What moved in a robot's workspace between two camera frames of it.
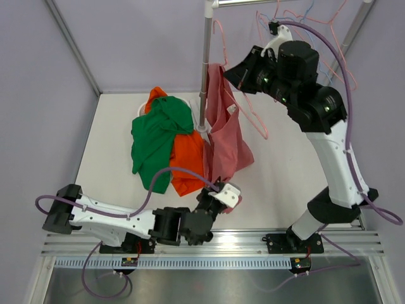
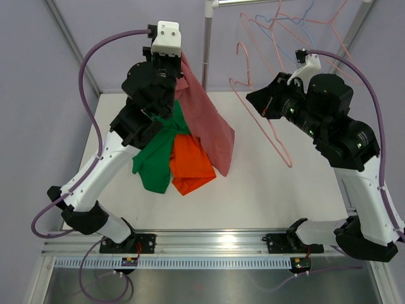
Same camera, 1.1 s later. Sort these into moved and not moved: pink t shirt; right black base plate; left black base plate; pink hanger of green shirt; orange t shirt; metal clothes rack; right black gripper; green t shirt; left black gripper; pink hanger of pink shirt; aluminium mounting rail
Moved: pink hanger of green shirt; pink hanger of pink shirt; left black gripper; right black gripper; pink t shirt
Not moved: right black base plate; orange t shirt; left black base plate; green t shirt; aluminium mounting rail; metal clothes rack
